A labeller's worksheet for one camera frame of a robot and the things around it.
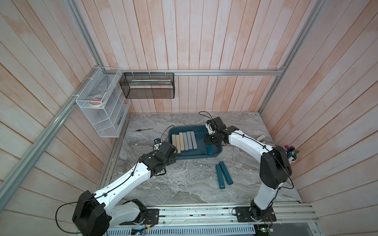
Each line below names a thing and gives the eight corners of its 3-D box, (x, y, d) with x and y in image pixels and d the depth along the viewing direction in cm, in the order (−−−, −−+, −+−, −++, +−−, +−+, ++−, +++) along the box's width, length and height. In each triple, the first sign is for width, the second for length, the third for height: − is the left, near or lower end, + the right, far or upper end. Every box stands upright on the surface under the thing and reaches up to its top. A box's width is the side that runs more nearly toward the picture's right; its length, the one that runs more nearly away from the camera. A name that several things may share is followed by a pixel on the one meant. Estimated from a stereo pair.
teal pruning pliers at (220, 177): (219, 189, 84) (220, 187, 82) (215, 166, 93) (216, 164, 91) (224, 188, 84) (225, 187, 82) (219, 166, 93) (220, 164, 91)
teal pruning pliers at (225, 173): (228, 185, 86) (228, 183, 84) (218, 163, 94) (219, 162, 93) (231, 183, 86) (232, 182, 84) (222, 162, 95) (223, 161, 93)
